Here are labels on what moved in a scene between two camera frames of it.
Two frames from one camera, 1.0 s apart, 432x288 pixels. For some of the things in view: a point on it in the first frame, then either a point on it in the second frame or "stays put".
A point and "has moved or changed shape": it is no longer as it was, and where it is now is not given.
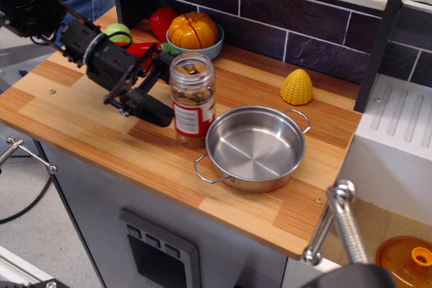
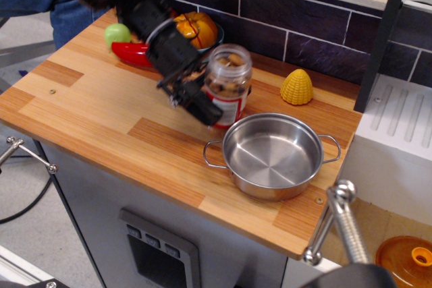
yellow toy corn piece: x=296 y=88 stays put
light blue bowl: x=210 y=50 stays put
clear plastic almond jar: x=193 y=98 has moved or changed shape
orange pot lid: x=409 y=260 stays put
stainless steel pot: x=254 y=149 has moved or changed shape
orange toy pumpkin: x=193 y=30 stays put
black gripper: x=114 y=66 -> x=177 y=55
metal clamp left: x=16 y=144 stays put
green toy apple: x=118 y=38 stays put
